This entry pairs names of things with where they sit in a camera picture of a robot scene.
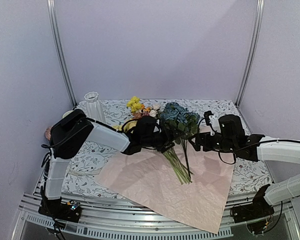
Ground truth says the pink flower bouquet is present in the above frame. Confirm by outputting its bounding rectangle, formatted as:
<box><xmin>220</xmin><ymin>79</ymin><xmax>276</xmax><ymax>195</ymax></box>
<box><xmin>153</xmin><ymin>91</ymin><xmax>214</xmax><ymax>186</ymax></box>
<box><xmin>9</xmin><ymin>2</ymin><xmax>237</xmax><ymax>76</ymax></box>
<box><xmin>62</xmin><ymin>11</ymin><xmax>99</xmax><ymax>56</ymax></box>
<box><xmin>112</xmin><ymin>96</ymin><xmax>193</xmax><ymax>186</ymax></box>

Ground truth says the white ribbed ceramic vase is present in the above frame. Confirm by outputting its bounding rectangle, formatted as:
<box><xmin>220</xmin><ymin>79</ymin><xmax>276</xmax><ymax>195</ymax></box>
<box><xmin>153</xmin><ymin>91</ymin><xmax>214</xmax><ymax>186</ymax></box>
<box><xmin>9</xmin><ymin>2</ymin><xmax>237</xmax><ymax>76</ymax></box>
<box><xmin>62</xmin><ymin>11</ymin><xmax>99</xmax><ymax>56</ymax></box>
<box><xmin>84</xmin><ymin>91</ymin><xmax>106</xmax><ymax>124</ymax></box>

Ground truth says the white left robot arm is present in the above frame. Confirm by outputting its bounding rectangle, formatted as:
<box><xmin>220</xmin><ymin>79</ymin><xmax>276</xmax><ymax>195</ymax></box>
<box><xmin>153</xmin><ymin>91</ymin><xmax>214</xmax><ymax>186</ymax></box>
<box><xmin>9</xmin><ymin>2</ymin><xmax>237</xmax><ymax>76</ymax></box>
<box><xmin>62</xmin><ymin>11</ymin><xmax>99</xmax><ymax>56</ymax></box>
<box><xmin>42</xmin><ymin>109</ymin><xmax>176</xmax><ymax>217</ymax></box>

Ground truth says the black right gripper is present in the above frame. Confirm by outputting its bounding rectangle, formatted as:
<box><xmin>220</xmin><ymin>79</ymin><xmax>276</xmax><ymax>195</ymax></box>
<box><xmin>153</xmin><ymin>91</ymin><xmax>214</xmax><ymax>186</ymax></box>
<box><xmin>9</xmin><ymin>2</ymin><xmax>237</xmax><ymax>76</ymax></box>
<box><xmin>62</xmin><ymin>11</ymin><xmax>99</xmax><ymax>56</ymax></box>
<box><xmin>189</xmin><ymin>131</ymin><xmax>237</xmax><ymax>154</ymax></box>

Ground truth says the left aluminium frame post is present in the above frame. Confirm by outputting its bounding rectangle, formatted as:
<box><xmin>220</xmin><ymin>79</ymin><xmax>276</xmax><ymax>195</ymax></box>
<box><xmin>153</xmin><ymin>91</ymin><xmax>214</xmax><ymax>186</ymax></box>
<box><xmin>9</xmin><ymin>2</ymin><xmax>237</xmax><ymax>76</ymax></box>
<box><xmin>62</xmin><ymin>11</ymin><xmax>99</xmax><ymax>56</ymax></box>
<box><xmin>46</xmin><ymin>0</ymin><xmax>78</xmax><ymax>107</ymax></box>

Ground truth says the aluminium frame post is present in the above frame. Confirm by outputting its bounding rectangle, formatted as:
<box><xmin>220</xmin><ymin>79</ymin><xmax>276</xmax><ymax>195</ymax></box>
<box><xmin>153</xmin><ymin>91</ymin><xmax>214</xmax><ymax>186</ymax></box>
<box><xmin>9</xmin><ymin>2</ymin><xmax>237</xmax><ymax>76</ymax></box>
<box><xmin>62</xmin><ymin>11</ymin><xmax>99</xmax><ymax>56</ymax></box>
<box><xmin>234</xmin><ymin>0</ymin><xmax>265</xmax><ymax>109</ymax></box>
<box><xmin>46</xmin><ymin>0</ymin><xmax>78</xmax><ymax>107</ymax></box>

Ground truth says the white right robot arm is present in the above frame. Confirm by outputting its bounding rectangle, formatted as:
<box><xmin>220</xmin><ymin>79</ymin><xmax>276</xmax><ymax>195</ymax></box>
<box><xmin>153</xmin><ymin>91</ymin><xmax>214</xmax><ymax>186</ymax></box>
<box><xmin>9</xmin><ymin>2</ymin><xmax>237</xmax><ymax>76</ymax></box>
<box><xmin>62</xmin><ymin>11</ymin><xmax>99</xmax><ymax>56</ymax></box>
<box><xmin>188</xmin><ymin>112</ymin><xmax>300</xmax><ymax>218</ymax></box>

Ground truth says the cream printed ribbon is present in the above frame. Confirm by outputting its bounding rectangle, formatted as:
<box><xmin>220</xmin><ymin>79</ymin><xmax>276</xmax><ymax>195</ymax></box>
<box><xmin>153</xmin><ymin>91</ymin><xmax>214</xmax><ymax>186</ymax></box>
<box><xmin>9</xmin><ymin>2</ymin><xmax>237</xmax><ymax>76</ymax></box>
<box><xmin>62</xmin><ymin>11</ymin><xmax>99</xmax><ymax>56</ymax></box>
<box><xmin>66</xmin><ymin>168</ymin><xmax>102</xmax><ymax>177</ymax></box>

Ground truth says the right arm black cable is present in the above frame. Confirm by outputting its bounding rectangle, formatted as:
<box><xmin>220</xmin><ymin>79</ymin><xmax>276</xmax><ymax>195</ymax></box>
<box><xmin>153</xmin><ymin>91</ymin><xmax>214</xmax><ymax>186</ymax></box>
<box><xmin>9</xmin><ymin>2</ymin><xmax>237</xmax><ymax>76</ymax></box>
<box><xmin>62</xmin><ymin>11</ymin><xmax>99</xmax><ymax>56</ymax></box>
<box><xmin>197</xmin><ymin>117</ymin><xmax>300</xmax><ymax>166</ymax></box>

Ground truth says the cream ceramic mug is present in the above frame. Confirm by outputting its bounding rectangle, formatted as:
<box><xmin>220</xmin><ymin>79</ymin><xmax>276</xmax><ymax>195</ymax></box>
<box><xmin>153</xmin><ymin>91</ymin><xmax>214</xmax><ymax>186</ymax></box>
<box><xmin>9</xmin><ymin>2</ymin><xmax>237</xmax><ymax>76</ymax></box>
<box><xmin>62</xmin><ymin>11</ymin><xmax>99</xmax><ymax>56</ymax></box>
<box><xmin>62</xmin><ymin>110</ymin><xmax>74</xmax><ymax>119</ymax></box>

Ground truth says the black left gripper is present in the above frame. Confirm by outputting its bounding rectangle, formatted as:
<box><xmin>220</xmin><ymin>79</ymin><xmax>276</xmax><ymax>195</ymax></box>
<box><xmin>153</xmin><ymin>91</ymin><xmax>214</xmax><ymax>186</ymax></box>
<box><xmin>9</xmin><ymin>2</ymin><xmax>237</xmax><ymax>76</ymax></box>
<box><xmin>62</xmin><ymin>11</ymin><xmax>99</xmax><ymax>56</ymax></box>
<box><xmin>142</xmin><ymin>124</ymin><xmax>186</xmax><ymax>154</ymax></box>

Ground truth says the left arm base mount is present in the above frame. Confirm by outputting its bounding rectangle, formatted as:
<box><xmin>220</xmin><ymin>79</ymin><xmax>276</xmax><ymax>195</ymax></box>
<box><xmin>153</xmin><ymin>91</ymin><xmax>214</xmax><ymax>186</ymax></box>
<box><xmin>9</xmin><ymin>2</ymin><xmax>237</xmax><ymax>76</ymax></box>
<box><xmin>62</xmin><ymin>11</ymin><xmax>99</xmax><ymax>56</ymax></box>
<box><xmin>38</xmin><ymin>198</ymin><xmax>82</xmax><ymax>223</ymax></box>

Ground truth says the floral patterned tablecloth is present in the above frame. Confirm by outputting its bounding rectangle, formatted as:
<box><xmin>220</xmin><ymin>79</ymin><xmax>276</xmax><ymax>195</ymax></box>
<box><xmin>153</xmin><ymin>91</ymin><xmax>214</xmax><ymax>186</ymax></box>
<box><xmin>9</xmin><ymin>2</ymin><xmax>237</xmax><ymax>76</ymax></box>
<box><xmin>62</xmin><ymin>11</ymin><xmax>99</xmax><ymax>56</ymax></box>
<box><xmin>61</xmin><ymin>99</ymin><xmax>272</xmax><ymax>199</ymax></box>

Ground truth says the pink patterned ball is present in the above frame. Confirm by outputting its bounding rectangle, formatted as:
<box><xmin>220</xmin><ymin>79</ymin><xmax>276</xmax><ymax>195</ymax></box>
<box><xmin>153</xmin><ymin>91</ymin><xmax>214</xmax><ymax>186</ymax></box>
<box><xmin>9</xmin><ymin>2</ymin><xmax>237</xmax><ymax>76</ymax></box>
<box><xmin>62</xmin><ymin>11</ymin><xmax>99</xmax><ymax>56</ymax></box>
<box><xmin>44</xmin><ymin>126</ymin><xmax>52</xmax><ymax>141</ymax></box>

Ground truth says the right aluminium frame post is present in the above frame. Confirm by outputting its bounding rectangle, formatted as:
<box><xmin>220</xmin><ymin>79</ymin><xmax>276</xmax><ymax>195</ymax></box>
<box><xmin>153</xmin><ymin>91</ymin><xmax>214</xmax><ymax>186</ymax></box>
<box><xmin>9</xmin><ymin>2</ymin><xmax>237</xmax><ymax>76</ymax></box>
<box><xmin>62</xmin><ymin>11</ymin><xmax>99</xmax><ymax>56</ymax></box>
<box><xmin>234</xmin><ymin>0</ymin><xmax>265</xmax><ymax>109</ymax></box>

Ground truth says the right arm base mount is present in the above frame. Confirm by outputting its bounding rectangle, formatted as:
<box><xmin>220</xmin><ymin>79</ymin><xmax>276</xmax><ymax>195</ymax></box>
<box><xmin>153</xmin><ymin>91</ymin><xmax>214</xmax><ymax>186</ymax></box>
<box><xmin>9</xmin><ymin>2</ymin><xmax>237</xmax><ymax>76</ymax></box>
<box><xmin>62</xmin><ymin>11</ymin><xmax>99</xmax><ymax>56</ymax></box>
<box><xmin>230</xmin><ymin>184</ymin><xmax>275</xmax><ymax>223</ymax></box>

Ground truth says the pink wrapping paper sheet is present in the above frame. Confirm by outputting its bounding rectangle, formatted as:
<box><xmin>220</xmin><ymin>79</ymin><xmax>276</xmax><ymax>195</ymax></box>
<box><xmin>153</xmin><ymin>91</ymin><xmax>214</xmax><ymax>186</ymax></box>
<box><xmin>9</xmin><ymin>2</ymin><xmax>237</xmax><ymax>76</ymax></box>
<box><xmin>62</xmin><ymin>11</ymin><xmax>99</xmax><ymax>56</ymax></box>
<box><xmin>96</xmin><ymin>145</ymin><xmax>234</xmax><ymax>234</ymax></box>

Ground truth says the aluminium front rail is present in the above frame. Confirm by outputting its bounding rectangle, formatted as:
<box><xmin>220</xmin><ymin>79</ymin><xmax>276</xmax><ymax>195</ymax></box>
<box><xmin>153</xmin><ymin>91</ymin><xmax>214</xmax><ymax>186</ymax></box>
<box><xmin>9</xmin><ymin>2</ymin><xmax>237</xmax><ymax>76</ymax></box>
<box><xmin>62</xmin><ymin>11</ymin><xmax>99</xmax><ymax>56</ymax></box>
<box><xmin>11</xmin><ymin>192</ymin><xmax>300</xmax><ymax>240</ymax></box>

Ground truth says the blue flower bunch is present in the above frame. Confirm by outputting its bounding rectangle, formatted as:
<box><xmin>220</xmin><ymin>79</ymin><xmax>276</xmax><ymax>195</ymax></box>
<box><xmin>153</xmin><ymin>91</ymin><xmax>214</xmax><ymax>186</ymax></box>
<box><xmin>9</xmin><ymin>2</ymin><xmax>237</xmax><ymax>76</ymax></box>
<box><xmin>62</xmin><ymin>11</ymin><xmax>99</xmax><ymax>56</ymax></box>
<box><xmin>159</xmin><ymin>102</ymin><xmax>201</xmax><ymax>184</ymax></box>

